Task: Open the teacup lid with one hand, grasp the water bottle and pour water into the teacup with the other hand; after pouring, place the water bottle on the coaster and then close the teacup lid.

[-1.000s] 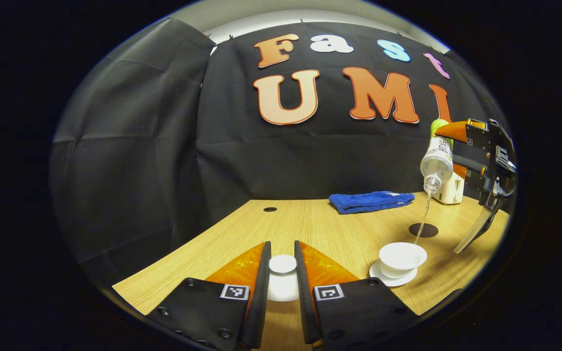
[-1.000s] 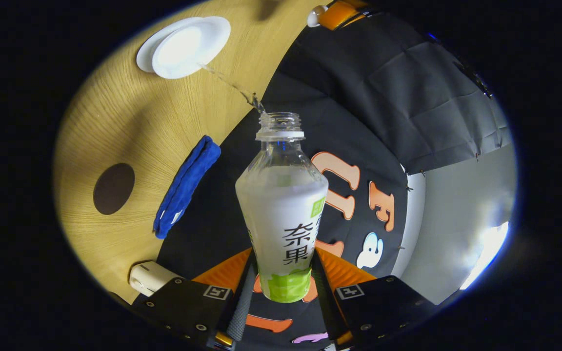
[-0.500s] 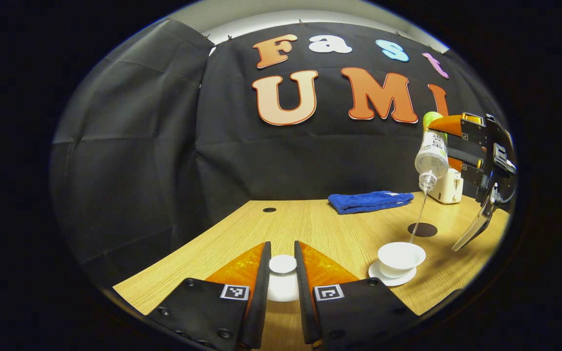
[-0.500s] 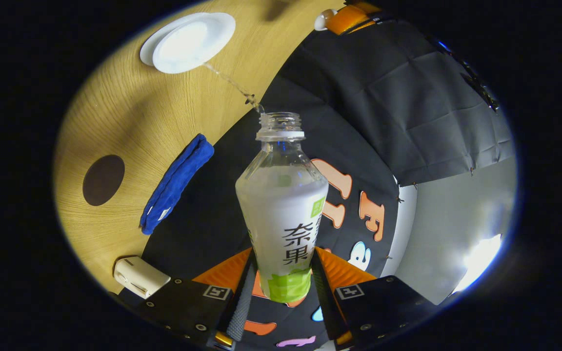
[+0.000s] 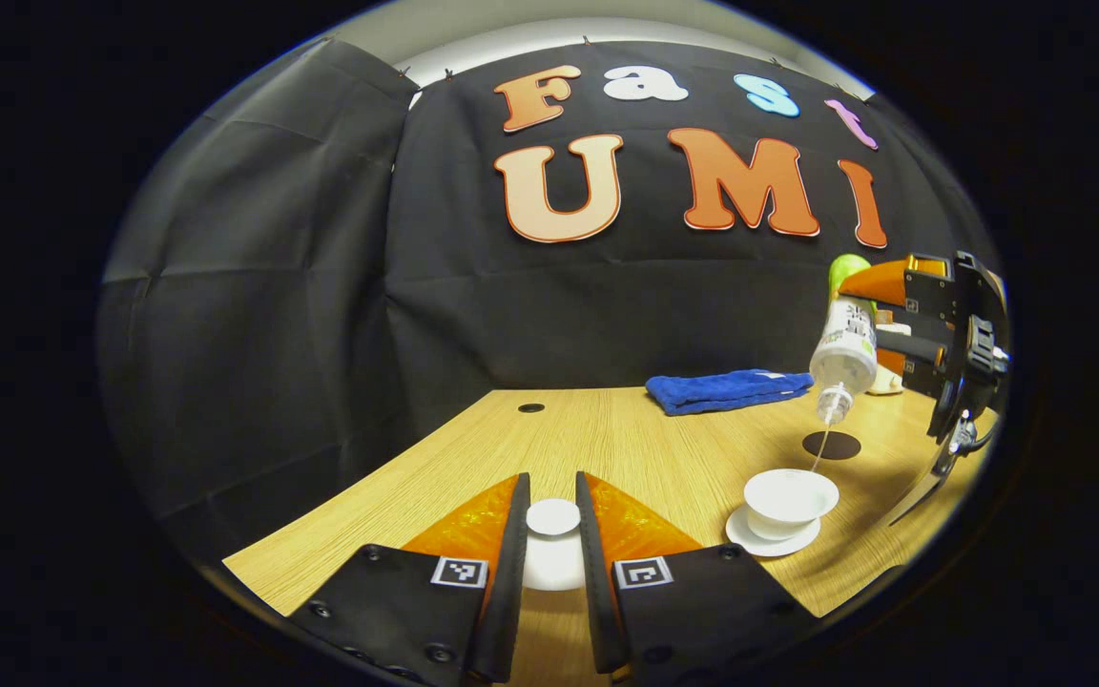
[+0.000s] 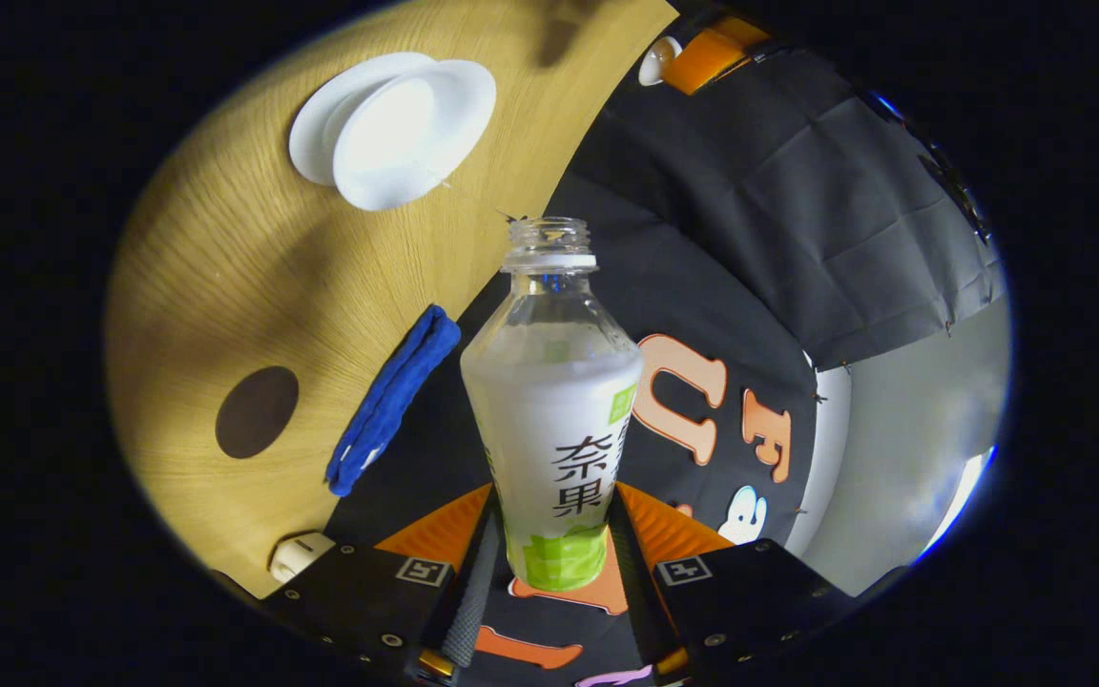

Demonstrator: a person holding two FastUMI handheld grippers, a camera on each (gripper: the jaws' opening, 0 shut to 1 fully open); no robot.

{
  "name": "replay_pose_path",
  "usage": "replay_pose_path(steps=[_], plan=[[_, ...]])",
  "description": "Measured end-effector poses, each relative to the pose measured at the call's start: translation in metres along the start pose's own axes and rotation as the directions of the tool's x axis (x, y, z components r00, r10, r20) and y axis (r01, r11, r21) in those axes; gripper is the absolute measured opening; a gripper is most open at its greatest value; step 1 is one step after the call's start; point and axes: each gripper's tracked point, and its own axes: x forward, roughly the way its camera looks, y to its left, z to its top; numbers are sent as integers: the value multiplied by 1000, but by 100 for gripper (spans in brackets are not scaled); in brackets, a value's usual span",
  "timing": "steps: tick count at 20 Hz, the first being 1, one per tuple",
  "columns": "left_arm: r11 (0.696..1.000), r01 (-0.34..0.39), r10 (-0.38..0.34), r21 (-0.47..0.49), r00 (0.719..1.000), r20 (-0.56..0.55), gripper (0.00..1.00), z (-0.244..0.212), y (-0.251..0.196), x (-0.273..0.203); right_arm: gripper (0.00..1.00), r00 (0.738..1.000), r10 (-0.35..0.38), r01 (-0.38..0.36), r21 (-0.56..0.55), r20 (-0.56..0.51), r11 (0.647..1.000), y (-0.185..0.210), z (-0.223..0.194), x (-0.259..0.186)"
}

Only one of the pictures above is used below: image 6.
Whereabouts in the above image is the dark brown round coaster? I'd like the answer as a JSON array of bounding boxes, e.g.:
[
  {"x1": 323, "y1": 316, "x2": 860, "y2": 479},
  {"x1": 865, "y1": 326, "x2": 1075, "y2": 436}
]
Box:
[{"x1": 215, "y1": 366, "x2": 301, "y2": 460}]

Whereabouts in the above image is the white teacup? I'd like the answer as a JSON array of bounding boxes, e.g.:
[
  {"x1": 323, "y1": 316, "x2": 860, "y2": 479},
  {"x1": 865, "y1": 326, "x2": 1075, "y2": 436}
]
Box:
[{"x1": 333, "y1": 59, "x2": 498, "y2": 212}]

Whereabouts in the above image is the clear water bottle green label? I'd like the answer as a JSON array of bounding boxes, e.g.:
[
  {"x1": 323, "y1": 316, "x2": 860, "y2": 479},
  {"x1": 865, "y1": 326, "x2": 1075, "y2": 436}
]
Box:
[{"x1": 460, "y1": 217, "x2": 644, "y2": 593}]

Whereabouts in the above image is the white saucer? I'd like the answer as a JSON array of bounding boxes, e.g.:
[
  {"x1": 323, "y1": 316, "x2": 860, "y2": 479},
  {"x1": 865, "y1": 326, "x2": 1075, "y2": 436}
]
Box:
[{"x1": 288, "y1": 52, "x2": 436, "y2": 187}]

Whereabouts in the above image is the ceiling light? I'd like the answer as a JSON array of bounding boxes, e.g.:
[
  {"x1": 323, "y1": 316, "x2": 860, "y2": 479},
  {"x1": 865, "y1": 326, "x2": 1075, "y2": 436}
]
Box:
[{"x1": 922, "y1": 447, "x2": 997, "y2": 559}]

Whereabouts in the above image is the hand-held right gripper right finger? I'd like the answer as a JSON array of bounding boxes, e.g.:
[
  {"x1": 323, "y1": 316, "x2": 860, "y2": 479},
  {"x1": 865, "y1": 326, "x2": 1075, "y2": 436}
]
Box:
[{"x1": 607, "y1": 482, "x2": 856, "y2": 683}]

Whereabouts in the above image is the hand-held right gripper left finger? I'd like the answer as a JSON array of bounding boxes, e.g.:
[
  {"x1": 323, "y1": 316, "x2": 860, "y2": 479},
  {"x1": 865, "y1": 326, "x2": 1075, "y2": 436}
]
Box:
[{"x1": 259, "y1": 482, "x2": 503, "y2": 683}]

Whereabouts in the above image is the white toaster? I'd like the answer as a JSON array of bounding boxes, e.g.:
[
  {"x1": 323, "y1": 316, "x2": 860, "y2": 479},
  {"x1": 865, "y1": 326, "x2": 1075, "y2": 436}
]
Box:
[{"x1": 268, "y1": 531, "x2": 337, "y2": 584}]

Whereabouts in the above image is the blue folded towel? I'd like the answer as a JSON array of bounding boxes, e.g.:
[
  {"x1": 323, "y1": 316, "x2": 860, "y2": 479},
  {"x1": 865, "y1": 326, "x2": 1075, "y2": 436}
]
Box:
[{"x1": 325, "y1": 304, "x2": 463, "y2": 498}]

